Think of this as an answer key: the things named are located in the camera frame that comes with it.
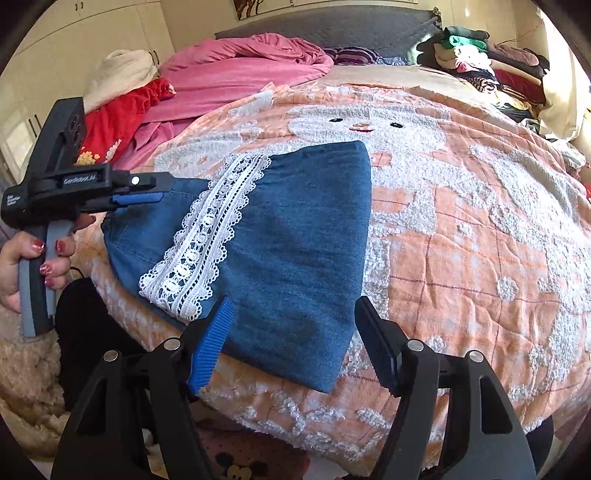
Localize blue denim pants lace trim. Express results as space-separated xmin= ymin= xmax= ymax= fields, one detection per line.
xmin=101 ymin=141 xmax=372 ymax=393

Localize fuzzy tan sleeve left forearm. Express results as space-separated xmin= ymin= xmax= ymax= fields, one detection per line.
xmin=0 ymin=308 xmax=69 ymax=458

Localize left hand red nails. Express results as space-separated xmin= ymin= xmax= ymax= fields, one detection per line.
xmin=1 ymin=231 xmax=76 ymax=313

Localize red floral blanket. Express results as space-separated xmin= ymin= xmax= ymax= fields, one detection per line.
xmin=75 ymin=78 xmax=176 ymax=166

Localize mickey mouse slipper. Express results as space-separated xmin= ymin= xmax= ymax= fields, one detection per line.
xmin=195 ymin=419 xmax=311 ymax=479

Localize cream fleece blanket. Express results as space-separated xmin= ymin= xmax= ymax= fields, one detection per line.
xmin=83 ymin=50 xmax=158 ymax=113

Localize cream wardrobe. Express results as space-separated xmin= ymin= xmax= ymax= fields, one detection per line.
xmin=1 ymin=0 xmax=174 ymax=182

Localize pink duvet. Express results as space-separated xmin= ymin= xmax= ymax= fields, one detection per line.
xmin=113 ymin=33 xmax=334 ymax=170

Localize peach bear pattern bedspread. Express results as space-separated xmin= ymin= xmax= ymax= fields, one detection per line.
xmin=73 ymin=64 xmax=591 ymax=464

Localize purple striped pillow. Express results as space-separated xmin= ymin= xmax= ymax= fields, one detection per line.
xmin=322 ymin=47 xmax=410 ymax=66

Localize grey quilted headboard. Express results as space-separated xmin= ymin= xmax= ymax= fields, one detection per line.
xmin=214 ymin=5 xmax=443 ymax=57

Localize pile of folded clothes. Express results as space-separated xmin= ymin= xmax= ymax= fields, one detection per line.
xmin=417 ymin=26 xmax=550 ymax=123

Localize cream curtain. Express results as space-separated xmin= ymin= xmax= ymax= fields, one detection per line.
xmin=539 ymin=10 xmax=590 ymax=141

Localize wall painting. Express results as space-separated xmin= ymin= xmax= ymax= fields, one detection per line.
xmin=233 ymin=0 xmax=294 ymax=20

